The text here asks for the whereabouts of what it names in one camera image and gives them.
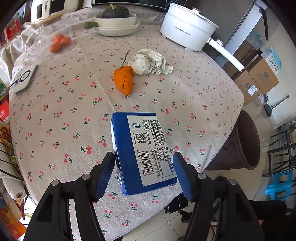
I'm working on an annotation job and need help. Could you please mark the green cucumber piece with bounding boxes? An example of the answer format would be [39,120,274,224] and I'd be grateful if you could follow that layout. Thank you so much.
[83,21,99,30]

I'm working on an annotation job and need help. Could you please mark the white paper tissue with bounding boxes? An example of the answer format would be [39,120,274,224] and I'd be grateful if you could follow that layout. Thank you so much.
[127,49,173,76]

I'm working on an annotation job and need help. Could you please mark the blue cardboard box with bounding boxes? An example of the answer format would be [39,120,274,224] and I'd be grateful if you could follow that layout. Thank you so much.
[110,113,177,196]

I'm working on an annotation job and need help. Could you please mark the white toaster appliance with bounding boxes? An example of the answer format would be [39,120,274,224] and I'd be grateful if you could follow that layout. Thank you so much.
[31,0,92,23]

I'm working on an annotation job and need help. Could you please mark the red labelled jar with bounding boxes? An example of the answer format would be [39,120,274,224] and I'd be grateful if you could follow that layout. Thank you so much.
[4,17,22,42]

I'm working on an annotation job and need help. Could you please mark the grey refrigerator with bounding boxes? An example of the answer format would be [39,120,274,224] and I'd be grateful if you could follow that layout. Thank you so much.
[184,1,268,71]

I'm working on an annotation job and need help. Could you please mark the white electric cooking pot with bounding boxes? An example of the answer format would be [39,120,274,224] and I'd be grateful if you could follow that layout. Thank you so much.
[160,3,244,72]

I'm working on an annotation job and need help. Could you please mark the white wireless charger device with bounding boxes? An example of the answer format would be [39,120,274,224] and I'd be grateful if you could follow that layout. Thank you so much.
[13,64,38,95]

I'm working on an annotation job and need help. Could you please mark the stacked white bowls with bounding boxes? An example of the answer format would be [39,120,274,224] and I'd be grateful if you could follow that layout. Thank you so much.
[94,13,141,37]

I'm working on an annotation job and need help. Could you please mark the brown cardboard box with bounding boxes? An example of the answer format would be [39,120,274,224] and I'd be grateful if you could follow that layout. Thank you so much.
[234,70,262,106]
[247,56,279,94]

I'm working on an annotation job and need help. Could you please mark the black wire rack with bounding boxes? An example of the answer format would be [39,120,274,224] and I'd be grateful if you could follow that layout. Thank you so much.
[1,111,24,182]

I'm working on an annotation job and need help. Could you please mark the small blue white box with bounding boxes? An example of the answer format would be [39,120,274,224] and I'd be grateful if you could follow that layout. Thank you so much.
[261,47,281,75]

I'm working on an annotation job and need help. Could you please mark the thin brown twig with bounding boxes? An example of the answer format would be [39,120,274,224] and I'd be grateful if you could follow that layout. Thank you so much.
[121,50,130,67]

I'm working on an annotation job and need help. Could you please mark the cherry print tablecloth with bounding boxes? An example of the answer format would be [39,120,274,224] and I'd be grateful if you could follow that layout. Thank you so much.
[0,4,245,241]

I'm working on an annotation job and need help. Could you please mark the orange tangerine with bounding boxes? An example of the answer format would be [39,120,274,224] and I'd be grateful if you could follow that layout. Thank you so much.
[60,36,72,47]
[50,43,63,53]
[54,34,65,43]

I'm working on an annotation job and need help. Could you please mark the orange peel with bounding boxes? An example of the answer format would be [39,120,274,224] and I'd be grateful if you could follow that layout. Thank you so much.
[113,66,134,95]

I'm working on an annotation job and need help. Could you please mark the glass jar with wooden lid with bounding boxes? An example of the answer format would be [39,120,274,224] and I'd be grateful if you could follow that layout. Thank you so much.
[25,16,74,59]

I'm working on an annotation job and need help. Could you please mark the brown plastic trash bin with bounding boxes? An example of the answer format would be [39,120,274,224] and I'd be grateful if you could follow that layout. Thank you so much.
[206,110,261,171]

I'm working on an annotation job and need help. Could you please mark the dark green squash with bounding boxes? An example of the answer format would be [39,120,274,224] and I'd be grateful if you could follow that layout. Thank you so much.
[101,4,130,19]

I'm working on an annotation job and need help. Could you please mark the blue plastic stool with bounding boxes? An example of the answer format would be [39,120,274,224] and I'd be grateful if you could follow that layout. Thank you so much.
[265,171,295,200]

